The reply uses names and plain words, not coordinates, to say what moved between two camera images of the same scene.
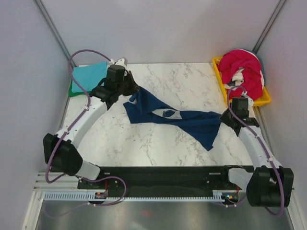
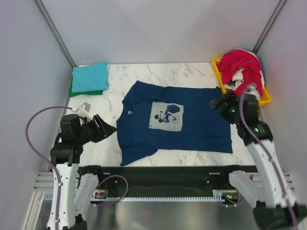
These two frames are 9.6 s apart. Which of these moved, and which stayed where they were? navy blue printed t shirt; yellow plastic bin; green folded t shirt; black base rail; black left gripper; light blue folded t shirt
Moved: navy blue printed t shirt; black left gripper
Stayed: light blue folded t shirt; black base rail; yellow plastic bin; green folded t shirt
